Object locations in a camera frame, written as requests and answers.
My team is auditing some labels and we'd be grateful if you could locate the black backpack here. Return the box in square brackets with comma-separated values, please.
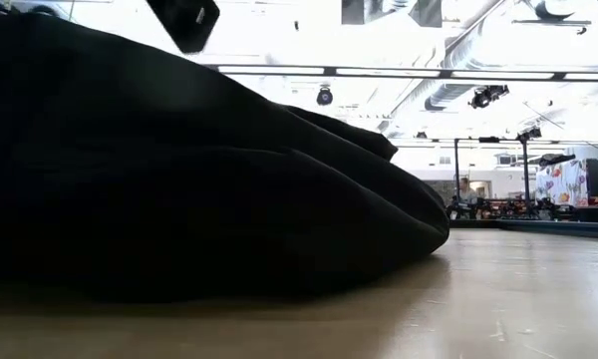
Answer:
[0, 12, 451, 305]

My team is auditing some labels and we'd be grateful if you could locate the black stand pole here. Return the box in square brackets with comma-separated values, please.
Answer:
[451, 136, 502, 204]

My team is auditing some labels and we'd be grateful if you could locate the person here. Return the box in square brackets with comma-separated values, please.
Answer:
[455, 177, 480, 206]

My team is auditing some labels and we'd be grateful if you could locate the long ceiling light fixture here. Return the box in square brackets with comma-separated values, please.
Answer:
[203, 63, 598, 83]

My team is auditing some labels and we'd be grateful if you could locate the black tripod stand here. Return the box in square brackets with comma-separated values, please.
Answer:
[515, 126, 544, 205]

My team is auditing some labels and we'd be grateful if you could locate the black hanging cap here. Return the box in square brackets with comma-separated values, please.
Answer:
[538, 153, 577, 168]

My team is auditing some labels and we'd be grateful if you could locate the white cloth item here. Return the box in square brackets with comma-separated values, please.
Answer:
[534, 159, 589, 207]

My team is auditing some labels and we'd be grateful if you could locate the silver ventilation duct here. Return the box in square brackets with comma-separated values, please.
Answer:
[386, 0, 584, 134]

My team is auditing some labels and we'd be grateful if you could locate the black aluminium table frame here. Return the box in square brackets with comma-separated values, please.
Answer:
[447, 217, 598, 241]

